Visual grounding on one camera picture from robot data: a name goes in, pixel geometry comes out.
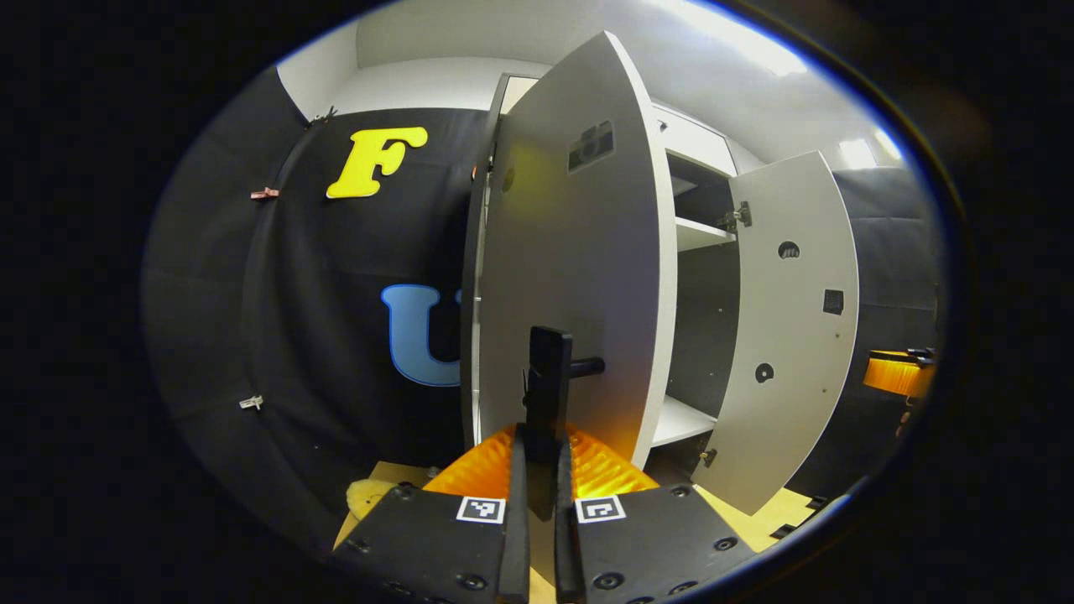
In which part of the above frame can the beige shoe cabinet door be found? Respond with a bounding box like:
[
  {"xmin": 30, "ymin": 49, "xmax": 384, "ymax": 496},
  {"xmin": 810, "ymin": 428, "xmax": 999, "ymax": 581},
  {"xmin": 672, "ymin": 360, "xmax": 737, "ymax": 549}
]
[
  {"xmin": 690, "ymin": 150, "xmax": 862, "ymax": 518},
  {"xmin": 476, "ymin": 31, "xmax": 680, "ymax": 523}
]

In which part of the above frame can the beige double-door shoe cabinet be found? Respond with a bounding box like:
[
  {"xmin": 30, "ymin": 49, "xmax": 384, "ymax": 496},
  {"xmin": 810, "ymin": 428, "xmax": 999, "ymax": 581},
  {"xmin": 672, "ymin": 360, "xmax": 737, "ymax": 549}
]
[{"xmin": 459, "ymin": 73, "xmax": 744, "ymax": 472}]

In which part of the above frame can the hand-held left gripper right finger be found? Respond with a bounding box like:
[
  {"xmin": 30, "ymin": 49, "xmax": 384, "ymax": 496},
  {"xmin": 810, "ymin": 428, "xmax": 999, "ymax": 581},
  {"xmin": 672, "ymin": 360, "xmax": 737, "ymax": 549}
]
[{"xmin": 553, "ymin": 424, "xmax": 761, "ymax": 604}]

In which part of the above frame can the black backdrop cloth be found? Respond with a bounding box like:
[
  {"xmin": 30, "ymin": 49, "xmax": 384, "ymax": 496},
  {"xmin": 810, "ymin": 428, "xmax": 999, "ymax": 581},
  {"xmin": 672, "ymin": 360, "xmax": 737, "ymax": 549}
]
[{"xmin": 143, "ymin": 67, "xmax": 946, "ymax": 556}]

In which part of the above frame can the yellow plush toy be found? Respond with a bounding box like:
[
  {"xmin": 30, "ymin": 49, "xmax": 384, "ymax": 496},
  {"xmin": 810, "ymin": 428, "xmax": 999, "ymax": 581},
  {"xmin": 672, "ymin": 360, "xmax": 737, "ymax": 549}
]
[{"xmin": 346, "ymin": 477, "xmax": 396, "ymax": 522}]

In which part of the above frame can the white cabinet shelf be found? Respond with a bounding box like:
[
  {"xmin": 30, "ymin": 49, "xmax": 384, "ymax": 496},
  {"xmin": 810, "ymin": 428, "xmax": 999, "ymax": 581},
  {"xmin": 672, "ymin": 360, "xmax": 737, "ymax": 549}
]
[
  {"xmin": 675, "ymin": 216, "xmax": 738, "ymax": 253},
  {"xmin": 652, "ymin": 395, "xmax": 719, "ymax": 449}
]

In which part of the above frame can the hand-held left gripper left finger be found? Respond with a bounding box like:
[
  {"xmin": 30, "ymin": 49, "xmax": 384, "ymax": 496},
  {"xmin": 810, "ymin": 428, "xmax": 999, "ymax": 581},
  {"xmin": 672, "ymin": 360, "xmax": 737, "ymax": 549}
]
[{"xmin": 331, "ymin": 423, "xmax": 532, "ymax": 604}]

